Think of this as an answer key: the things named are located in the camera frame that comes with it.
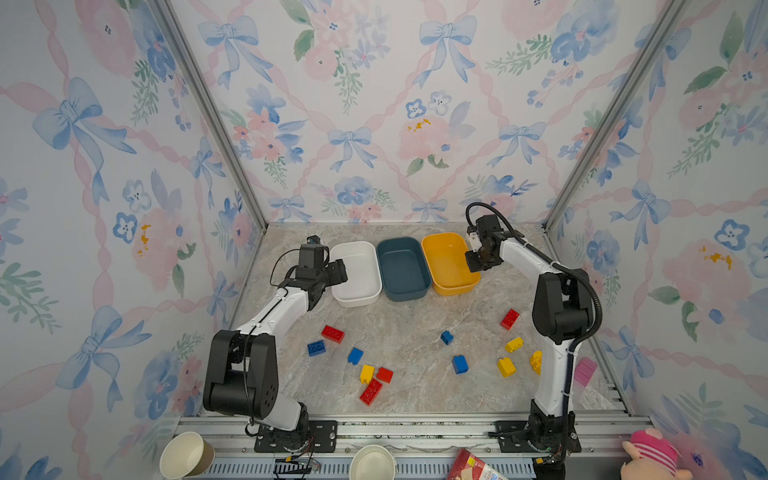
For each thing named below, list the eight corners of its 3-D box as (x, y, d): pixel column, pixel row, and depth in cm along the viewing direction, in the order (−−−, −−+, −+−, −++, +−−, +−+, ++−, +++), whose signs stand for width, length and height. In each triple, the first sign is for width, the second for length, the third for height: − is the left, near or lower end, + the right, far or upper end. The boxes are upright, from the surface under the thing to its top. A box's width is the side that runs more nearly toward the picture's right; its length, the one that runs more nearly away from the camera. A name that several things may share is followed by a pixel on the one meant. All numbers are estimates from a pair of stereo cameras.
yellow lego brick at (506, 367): (500, 377, 86) (503, 374, 84) (496, 360, 89) (498, 357, 87) (516, 377, 86) (519, 374, 84) (511, 360, 89) (514, 357, 87)
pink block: (570, 376, 86) (573, 373, 84) (581, 357, 89) (585, 354, 87) (583, 386, 84) (587, 384, 82) (594, 366, 87) (598, 364, 86)
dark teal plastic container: (386, 305, 100) (386, 295, 95) (374, 250, 115) (374, 239, 110) (432, 297, 102) (435, 287, 97) (415, 244, 117) (416, 233, 112)
